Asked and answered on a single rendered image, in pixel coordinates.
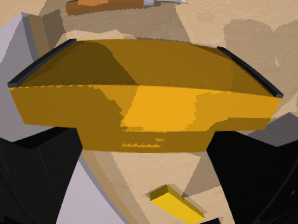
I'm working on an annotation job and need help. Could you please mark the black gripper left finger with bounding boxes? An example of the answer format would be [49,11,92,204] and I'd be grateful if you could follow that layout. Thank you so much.
[0,127,84,224]

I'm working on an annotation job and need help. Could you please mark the yellow flat bar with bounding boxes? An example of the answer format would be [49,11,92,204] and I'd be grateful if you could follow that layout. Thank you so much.
[149,185,205,224]

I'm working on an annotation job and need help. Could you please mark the brown hexagonal awl handle with metal point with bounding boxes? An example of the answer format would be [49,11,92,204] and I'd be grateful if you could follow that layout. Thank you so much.
[65,0,186,16]

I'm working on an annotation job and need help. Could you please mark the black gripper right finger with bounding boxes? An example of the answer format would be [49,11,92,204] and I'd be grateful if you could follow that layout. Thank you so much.
[206,131,298,224]

